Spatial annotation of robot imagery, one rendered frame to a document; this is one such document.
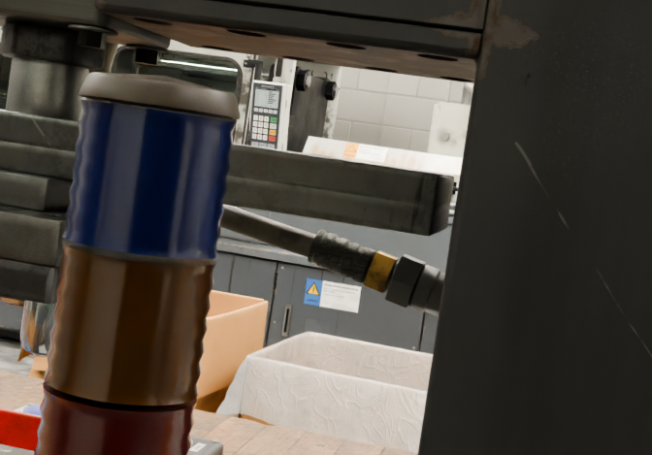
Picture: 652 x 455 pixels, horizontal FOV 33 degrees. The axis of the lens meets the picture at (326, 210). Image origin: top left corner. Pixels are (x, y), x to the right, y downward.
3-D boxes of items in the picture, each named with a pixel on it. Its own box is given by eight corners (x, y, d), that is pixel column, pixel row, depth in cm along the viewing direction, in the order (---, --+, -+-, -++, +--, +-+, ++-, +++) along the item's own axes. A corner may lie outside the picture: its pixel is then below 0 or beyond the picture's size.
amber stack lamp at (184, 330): (81, 359, 30) (98, 236, 30) (216, 385, 29) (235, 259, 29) (16, 384, 26) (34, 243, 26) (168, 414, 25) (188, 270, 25)
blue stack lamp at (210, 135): (99, 230, 30) (116, 106, 29) (236, 253, 29) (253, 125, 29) (35, 237, 26) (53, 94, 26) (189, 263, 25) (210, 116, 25)
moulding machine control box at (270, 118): (238, 162, 505) (249, 78, 503) (253, 163, 527) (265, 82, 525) (277, 168, 501) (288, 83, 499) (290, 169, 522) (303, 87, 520)
